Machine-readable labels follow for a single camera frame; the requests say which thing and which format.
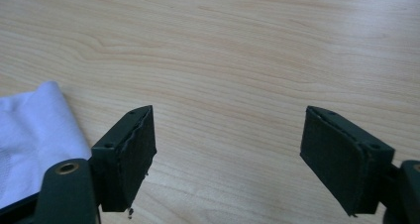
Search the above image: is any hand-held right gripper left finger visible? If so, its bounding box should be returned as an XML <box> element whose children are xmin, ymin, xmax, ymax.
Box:
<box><xmin>88</xmin><ymin>105</ymin><xmax>158</xmax><ymax>213</ymax></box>

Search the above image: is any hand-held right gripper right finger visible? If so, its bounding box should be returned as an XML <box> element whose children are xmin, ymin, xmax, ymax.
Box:
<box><xmin>299</xmin><ymin>105</ymin><xmax>396</xmax><ymax>217</ymax></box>

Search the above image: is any white sock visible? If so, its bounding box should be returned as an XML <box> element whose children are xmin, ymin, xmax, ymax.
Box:
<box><xmin>0</xmin><ymin>80</ymin><xmax>93</xmax><ymax>209</ymax></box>

